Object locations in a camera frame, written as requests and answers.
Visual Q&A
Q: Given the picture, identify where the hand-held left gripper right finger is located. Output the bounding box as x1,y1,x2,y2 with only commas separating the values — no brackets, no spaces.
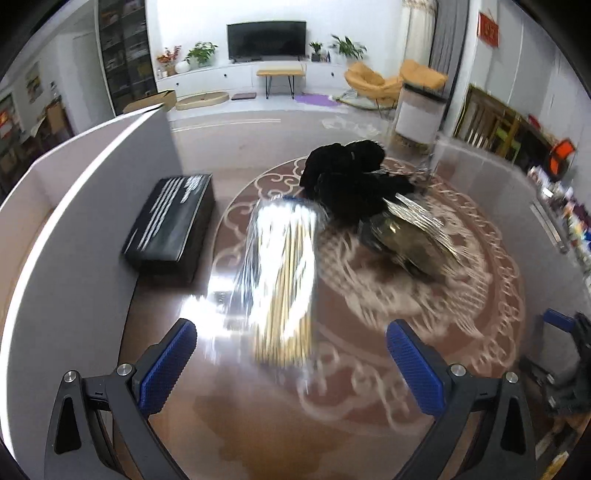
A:
385,318,539,480

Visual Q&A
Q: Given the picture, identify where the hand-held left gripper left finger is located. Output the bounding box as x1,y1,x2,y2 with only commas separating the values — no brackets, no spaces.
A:
44,318,198,480

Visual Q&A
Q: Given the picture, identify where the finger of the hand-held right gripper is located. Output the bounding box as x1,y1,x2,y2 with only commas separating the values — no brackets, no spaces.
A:
519,357,555,386
542,308,577,333

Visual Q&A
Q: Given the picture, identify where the bamboo skewer bundle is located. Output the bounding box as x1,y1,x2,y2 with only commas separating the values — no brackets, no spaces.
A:
233,194,329,370

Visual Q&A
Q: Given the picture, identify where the white storage box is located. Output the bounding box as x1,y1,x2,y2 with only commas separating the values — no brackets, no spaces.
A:
0,104,178,467

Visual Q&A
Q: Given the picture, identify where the brown patterned desktop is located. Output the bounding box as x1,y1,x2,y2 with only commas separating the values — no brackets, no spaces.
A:
111,104,591,480

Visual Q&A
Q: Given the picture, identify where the grey metal bar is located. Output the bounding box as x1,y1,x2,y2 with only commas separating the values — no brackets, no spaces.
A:
530,202,570,254

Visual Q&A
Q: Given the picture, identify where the row of colourful small items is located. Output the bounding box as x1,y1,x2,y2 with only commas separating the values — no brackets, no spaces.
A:
529,166,591,271

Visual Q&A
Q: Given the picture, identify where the black rectangular box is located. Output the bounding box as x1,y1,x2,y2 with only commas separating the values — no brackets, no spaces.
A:
121,173,216,284

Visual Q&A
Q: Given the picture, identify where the orange bag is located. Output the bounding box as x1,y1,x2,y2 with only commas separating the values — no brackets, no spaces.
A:
549,141,578,179

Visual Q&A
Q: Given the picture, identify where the black fluffy plush item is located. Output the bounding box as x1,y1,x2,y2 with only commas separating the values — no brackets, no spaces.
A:
299,140,416,227

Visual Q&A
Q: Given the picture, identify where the clear cylindrical container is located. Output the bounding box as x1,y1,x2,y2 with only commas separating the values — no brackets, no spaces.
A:
390,83,446,151

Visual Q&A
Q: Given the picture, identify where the cardboard box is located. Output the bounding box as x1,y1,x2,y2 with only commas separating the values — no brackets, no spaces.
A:
122,89,177,114

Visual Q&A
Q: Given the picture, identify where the beige oval tray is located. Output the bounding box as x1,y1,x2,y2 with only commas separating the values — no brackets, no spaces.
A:
175,91,230,110

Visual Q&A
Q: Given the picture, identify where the purple floor mat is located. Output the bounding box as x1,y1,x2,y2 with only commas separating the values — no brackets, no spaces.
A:
294,93,342,107

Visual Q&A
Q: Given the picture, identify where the orange lounge chair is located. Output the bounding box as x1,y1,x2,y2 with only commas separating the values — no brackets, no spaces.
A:
344,59,448,110

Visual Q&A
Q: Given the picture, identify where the white television cabinet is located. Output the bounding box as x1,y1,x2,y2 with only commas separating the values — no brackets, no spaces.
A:
156,60,352,100

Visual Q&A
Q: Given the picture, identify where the grey curtain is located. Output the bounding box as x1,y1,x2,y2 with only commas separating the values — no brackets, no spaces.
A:
429,0,481,93

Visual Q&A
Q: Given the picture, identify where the red flower bouquet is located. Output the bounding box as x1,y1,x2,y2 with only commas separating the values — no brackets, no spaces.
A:
157,45,183,77

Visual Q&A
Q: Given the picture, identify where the wooden bench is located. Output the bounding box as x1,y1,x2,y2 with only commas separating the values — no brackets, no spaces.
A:
257,68,306,99

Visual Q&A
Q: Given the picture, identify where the green potted plant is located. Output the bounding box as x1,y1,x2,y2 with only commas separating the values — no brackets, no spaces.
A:
185,41,219,70

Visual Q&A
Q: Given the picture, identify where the glass display cabinet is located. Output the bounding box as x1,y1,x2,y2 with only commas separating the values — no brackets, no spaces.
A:
97,0,158,116

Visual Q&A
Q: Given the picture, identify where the cream curtain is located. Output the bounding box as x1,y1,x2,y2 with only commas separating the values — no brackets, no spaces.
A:
399,0,439,70

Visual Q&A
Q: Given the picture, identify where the large leafy potted plant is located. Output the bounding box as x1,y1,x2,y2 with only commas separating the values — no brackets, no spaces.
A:
331,34,368,61

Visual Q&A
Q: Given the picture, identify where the black television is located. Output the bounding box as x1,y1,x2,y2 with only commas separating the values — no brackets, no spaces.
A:
226,20,308,63

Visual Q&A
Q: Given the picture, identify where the red wall hanging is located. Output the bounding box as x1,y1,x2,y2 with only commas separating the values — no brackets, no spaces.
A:
478,11,501,48

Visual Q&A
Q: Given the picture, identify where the framed wall painting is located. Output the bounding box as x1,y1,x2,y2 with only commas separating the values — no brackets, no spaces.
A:
25,62,43,104

